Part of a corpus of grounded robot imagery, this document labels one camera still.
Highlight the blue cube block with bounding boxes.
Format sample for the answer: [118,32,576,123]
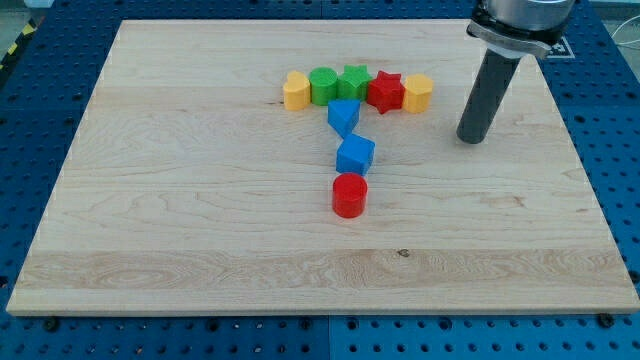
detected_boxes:
[335,133,376,177]

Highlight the green cylinder block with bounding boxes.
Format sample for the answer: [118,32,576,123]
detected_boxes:
[309,67,338,106]

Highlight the yellow black hazard tape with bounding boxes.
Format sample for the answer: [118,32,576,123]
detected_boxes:
[1,18,38,72]

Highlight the green star block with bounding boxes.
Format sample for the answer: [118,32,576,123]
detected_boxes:
[337,64,372,101]

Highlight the yellow heart block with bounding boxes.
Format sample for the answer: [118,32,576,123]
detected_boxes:
[282,71,311,111]

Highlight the red cylinder block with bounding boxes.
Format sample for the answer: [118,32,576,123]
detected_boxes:
[332,173,368,218]

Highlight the white cable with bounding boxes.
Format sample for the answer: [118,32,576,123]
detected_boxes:
[610,13,640,49]

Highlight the yellow hexagon block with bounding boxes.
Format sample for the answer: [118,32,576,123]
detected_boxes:
[402,74,434,114]

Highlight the black white fiducial marker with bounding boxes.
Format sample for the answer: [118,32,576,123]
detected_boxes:
[547,36,575,60]

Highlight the blue triangle block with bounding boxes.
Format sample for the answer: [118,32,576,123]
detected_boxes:
[328,99,360,138]

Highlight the light wooden board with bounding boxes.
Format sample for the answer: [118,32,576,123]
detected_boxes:
[7,20,639,316]

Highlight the red star block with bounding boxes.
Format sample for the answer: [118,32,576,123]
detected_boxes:
[366,70,405,114]

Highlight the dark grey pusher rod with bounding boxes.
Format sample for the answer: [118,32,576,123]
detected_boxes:
[456,49,520,144]

